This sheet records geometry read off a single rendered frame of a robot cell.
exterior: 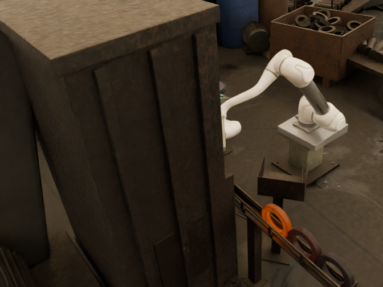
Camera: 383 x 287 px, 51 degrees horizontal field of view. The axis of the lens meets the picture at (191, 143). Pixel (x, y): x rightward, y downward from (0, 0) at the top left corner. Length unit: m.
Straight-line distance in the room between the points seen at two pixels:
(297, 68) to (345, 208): 1.18
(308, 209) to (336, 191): 0.32
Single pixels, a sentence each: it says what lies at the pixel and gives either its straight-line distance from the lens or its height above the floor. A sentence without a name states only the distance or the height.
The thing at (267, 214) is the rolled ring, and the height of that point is 0.68.
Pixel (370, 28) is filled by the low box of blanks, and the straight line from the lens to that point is 5.04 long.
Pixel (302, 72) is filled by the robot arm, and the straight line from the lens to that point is 2.57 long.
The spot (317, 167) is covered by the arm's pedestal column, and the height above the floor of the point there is 0.02.
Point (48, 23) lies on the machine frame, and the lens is 1.68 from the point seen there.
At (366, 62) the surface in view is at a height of 0.32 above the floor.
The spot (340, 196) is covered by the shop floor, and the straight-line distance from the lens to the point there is 3.31.
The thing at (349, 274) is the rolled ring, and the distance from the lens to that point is 1.94.
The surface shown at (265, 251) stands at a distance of 2.85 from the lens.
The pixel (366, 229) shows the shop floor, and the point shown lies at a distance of 3.11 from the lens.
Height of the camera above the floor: 2.20
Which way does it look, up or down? 35 degrees down
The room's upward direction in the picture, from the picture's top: 7 degrees counter-clockwise
